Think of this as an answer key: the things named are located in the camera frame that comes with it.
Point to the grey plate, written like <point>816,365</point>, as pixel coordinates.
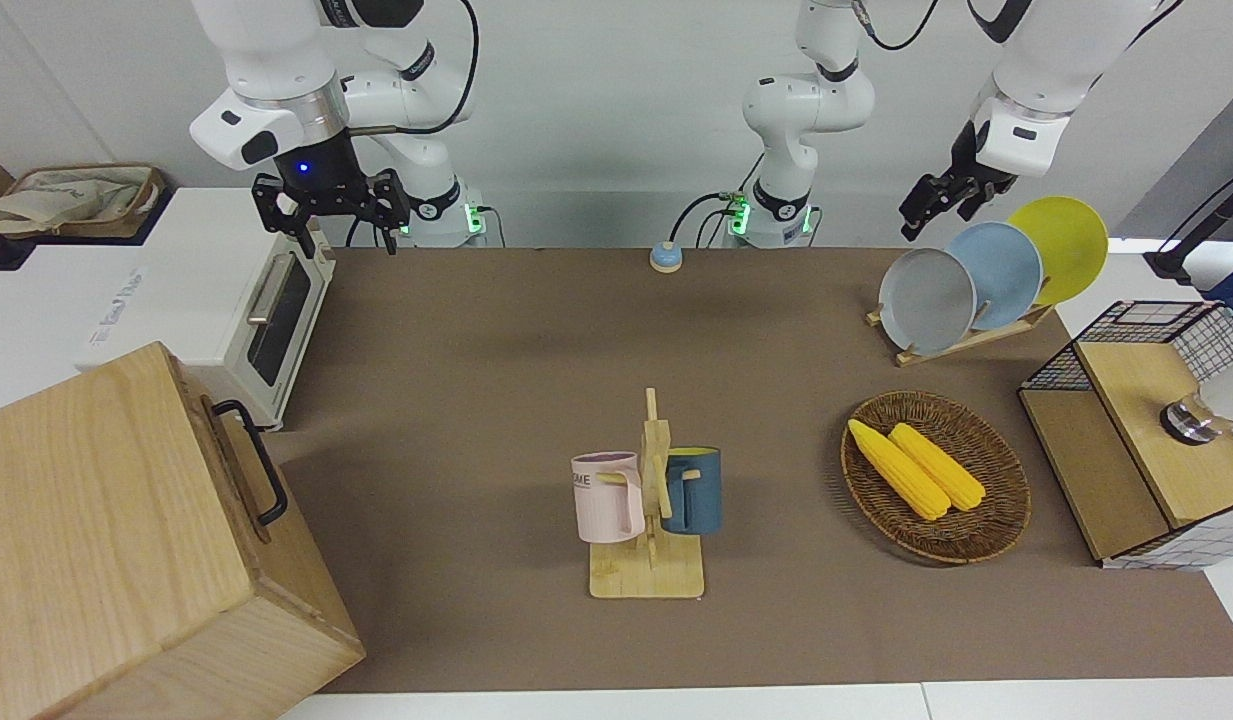
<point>926,300</point>

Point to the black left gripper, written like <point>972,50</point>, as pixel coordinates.
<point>976,165</point>

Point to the brown table mat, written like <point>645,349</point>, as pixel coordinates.
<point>496,400</point>

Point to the wooden plate rack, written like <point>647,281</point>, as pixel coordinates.
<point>961,345</point>

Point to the white toaster oven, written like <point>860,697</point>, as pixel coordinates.
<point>176,290</point>

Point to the yellow plate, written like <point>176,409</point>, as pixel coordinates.
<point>1071,240</point>

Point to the wooden mug tree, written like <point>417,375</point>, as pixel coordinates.
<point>646,575</point>

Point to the wooden drawer box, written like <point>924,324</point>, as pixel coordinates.
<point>106,540</point>

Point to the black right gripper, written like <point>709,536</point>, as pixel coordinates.
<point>321,170</point>

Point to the pink mug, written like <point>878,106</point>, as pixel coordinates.
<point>604,500</point>

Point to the brown storage tray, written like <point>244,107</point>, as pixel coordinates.
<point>154,195</point>

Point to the brown wicker basket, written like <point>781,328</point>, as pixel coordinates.
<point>991,450</point>

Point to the light blue plate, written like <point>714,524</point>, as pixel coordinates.
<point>1006,270</point>

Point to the white cylinder bottle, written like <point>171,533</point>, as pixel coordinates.
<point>1226,400</point>

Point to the black camera stand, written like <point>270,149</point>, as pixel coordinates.
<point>1201,225</point>

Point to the dark blue mug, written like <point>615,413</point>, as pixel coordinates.
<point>698,495</point>

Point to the beige cloth bag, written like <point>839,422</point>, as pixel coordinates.
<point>66,200</point>

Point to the yellow corn cob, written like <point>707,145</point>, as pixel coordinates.
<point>941,468</point>
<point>896,470</point>

